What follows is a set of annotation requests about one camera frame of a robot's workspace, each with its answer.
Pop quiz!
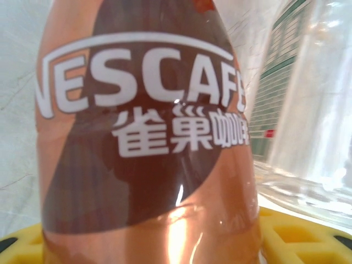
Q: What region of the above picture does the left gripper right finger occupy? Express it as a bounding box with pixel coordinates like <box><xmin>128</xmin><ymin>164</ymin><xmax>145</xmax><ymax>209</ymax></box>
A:
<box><xmin>258</xmin><ymin>206</ymin><xmax>352</xmax><ymax>264</ymax></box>

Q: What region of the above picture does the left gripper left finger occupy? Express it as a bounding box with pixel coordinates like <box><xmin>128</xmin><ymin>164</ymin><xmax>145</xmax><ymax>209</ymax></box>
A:
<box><xmin>0</xmin><ymin>222</ymin><xmax>45</xmax><ymax>264</ymax></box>

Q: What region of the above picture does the brown Nescafe coffee bottle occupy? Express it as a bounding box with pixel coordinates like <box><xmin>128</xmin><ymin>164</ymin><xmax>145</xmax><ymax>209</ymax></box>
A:
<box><xmin>32</xmin><ymin>0</ymin><xmax>262</xmax><ymax>264</ymax></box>

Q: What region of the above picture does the wide clear green cap bottle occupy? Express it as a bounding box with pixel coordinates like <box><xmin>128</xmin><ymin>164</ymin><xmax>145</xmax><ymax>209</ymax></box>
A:
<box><xmin>228</xmin><ymin>0</ymin><xmax>352</xmax><ymax>229</ymax></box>

